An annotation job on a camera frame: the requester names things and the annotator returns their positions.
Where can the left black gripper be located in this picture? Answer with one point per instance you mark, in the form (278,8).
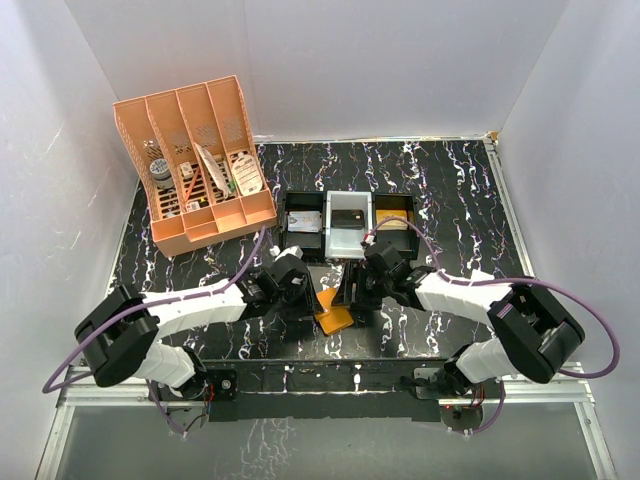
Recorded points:
(306,306)

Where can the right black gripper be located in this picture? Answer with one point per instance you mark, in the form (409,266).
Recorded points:
(345,296)

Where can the orange leather card holder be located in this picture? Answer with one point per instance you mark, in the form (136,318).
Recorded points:
(332,319)

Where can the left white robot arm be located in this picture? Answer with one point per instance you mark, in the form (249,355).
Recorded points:
(122,337)

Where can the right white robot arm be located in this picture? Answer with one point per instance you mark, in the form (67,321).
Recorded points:
(534,335)

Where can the left black card bin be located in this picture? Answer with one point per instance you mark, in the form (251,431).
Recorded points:
(312,244)

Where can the black card bin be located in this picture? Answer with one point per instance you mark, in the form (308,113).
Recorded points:
(405,242)
(312,244)

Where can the white middle card bin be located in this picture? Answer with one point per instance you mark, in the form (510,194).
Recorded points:
(346,243)

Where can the silver credit card stack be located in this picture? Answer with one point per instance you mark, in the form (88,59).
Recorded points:
(304,221)

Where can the right black card bin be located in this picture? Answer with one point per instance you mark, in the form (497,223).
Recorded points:
(405,242)

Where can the black credit card stack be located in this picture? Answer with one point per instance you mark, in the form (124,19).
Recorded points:
(348,219)

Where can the gold credit card stack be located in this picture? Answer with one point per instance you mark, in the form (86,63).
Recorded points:
(393,219)

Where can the white labelled package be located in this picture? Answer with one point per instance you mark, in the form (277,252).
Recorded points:
(247,174)

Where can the orange pencil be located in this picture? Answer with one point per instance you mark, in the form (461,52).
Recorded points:
(191,185)

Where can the white paper leaflet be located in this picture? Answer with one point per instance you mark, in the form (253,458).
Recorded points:
(214,170)

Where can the peach desk file organizer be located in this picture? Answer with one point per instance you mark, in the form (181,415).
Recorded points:
(167,125)

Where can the grey tape roll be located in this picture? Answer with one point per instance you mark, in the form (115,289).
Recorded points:
(161,174)

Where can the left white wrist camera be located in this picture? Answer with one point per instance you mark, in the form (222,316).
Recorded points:
(291,255)

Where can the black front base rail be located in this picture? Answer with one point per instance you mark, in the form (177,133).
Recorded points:
(316,389)

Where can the aluminium table frame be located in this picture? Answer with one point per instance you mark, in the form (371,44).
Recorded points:
(538,432)

